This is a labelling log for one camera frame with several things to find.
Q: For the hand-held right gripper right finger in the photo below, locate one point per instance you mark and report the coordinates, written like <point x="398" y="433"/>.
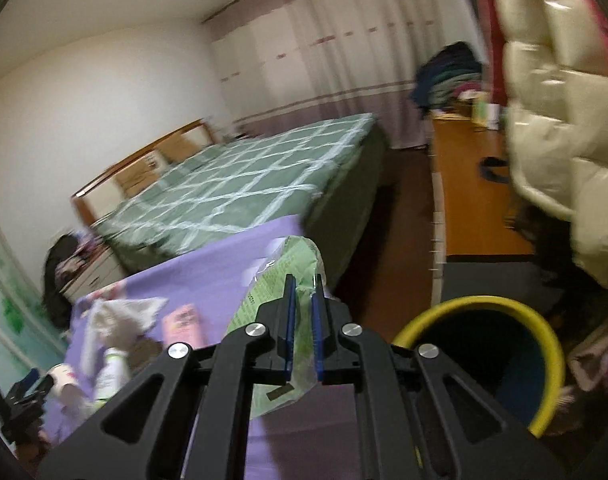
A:
<point x="318" y="330"/>

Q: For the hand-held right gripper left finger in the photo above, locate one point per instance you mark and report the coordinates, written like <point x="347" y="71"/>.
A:
<point x="290" y="320"/>

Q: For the green plastic wrapper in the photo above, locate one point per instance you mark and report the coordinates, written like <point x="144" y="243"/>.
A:
<point x="279" y="270"/>

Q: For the yellow-rimmed blue bin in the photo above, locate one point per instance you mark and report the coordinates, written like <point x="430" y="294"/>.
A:
<point x="548" y="340"/>

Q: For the white printed cup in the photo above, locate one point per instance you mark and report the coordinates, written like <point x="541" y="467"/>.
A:
<point x="69" y="387"/>

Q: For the white bottle with green label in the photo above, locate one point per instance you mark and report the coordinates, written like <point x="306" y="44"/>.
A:
<point x="111" y="375"/>

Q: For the purple printed table cloth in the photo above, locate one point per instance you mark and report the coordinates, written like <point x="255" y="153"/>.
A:
<point x="209" y="270"/>

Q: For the pink carton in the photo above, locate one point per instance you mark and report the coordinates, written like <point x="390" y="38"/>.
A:
<point x="184" y="325"/>

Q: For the white crumpled tissue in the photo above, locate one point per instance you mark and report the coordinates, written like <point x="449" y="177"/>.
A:
<point x="119" y="317"/>

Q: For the brown crumpled item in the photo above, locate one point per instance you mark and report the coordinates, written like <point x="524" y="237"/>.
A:
<point x="144" y="354"/>

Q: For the black bag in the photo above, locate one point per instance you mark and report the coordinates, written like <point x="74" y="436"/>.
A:
<point x="59" y="280"/>

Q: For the bed with green plaid sheet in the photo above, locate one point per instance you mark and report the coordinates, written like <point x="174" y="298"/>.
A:
<point x="244" y="180"/>

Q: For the white nightstand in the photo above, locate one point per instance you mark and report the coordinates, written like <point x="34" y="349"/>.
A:
<point x="96" y="272"/>

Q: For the wooden desk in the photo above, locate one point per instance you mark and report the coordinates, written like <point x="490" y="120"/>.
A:
<point x="468" y="200"/>

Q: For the wooden headboard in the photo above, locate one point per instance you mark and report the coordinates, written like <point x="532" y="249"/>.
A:
<point x="134" y="172"/>

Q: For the dark cloth item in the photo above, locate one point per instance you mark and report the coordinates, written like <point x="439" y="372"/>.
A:
<point x="493" y="170"/>

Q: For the green and white box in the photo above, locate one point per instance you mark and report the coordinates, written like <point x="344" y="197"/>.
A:
<point x="486" y="112"/>

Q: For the pile of clothes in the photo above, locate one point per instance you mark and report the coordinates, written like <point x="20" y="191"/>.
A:
<point x="448" y="80"/>

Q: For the pink and white curtain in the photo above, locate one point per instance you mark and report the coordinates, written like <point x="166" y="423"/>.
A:
<point x="344" y="35"/>

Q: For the cream puffy jacket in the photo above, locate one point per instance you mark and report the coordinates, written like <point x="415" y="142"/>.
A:
<point x="558" y="135"/>

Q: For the red hanging cloth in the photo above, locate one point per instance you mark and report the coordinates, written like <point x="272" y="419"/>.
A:
<point x="491" y="35"/>

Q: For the green wall sticker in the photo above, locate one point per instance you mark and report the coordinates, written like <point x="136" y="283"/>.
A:
<point x="11" y="315"/>

